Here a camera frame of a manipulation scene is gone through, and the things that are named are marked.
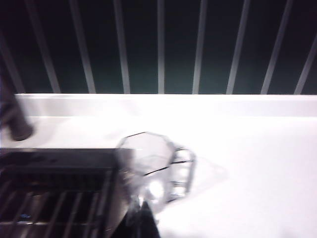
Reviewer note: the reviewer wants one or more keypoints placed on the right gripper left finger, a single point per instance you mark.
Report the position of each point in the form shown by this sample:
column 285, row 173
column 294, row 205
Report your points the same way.
column 133, row 228

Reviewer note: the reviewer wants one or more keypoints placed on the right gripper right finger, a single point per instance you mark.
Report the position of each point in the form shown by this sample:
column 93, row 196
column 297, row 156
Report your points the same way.
column 151, row 228

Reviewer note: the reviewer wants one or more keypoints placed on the clear glass mug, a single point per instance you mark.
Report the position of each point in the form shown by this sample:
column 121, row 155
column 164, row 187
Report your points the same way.
column 153, row 158

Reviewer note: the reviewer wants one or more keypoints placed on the dark metal gooseneck faucet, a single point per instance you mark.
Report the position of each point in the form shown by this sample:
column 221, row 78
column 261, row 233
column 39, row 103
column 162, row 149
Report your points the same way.
column 17, row 124

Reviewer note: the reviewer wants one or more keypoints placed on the black slatted drain rack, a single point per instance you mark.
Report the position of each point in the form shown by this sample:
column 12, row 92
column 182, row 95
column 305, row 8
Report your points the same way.
column 62, row 158

